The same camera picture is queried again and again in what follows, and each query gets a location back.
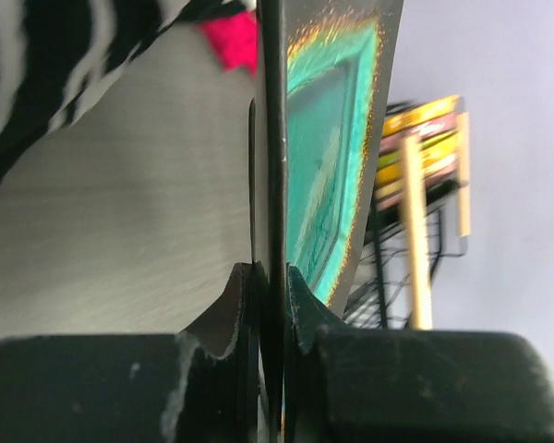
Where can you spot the right wooden rack handle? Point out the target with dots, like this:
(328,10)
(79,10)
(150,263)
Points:
(463,175)

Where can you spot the teal square plate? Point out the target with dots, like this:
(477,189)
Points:
(315,127)

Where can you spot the pink cloth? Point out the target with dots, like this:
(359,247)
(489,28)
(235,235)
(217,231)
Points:
(234,41)

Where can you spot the wooden rack handle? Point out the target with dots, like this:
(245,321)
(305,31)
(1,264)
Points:
(415,222)
(463,175)

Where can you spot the left wooden rack handle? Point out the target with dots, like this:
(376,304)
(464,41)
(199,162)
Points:
(415,222)

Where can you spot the yellow dotted plate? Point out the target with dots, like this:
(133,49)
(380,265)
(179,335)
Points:
(402,115)

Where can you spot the zebra print blanket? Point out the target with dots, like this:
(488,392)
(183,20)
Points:
(58,58)

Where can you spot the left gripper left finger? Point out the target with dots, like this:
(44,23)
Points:
(200,384)

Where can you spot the black wire dish rack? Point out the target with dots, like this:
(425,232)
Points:
(381,295)

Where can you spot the purple dotted plate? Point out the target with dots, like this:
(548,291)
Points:
(424,131)

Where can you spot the orange dotted plate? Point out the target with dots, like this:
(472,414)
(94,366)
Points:
(390,193)

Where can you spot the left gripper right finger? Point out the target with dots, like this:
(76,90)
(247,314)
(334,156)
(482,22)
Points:
(345,384)

